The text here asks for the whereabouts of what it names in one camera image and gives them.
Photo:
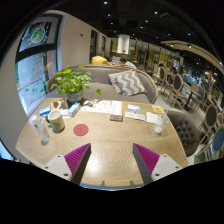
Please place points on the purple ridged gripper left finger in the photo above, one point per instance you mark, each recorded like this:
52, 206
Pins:
70, 166

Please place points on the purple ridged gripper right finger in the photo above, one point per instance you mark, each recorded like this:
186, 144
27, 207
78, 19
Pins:
153, 166

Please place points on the clear plastic water bottle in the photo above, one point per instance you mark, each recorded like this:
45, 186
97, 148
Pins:
38, 123

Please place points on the round red coaster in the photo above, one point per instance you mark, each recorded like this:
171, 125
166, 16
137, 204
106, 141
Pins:
80, 130

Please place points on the white paper napkin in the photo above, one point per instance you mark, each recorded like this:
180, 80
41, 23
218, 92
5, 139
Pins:
151, 118

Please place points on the clear drinking glass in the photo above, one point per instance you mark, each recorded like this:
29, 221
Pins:
162, 121

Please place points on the white ceramic mug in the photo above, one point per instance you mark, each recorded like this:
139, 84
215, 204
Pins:
55, 118

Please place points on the grey tufted armchair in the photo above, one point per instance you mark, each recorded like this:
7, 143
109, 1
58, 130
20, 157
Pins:
186, 130

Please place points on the white leaflet with blue print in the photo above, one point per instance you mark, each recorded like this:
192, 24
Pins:
133, 112

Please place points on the blue tissue box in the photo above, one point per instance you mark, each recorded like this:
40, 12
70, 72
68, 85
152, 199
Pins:
73, 109

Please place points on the yellow card on table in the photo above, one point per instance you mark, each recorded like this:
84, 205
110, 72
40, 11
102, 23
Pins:
157, 109

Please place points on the wooden block with card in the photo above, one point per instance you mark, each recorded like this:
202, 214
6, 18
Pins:
116, 112

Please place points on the small blue card box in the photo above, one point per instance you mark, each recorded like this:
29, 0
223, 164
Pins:
45, 110

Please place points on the white menu sheet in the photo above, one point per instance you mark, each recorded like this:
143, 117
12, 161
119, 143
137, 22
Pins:
99, 106

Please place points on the blue seat wooden chair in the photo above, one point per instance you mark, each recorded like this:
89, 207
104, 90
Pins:
217, 142

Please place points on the grey upholstered sofa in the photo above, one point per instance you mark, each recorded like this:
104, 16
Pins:
101, 86

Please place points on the wooden dining chair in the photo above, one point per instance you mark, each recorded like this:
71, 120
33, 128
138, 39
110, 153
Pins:
176, 89

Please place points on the green potted plant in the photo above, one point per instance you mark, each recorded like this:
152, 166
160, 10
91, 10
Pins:
70, 82

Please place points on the grey chevron cushion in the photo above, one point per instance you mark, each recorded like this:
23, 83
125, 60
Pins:
127, 83

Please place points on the person in white shirt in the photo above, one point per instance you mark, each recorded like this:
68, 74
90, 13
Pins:
123, 61

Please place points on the person in yellow shirt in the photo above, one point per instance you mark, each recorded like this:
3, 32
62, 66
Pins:
99, 59

